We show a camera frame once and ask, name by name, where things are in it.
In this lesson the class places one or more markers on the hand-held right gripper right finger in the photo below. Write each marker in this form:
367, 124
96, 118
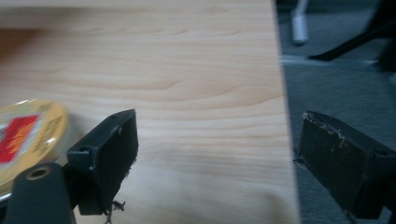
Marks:
339, 165

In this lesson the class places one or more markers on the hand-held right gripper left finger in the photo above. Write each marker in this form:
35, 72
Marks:
106, 161

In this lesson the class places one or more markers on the round yellow tin red label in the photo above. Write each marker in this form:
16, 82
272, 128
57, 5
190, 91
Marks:
28, 137

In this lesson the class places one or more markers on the white table leg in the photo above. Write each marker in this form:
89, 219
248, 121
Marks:
299, 25

